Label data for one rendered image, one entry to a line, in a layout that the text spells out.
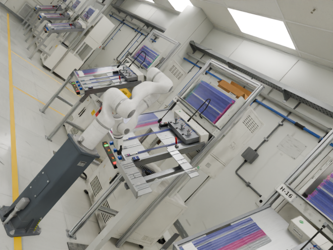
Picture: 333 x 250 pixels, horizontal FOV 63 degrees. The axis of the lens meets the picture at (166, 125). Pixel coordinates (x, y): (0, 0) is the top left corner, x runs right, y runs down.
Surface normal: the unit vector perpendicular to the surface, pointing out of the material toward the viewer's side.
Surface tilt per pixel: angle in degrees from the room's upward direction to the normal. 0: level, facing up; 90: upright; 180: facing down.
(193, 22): 90
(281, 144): 90
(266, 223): 44
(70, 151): 90
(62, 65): 90
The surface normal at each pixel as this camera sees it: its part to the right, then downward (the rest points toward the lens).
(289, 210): -0.60, -0.47
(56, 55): 0.45, 0.47
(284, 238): 0.05, -0.86
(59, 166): -0.42, -0.28
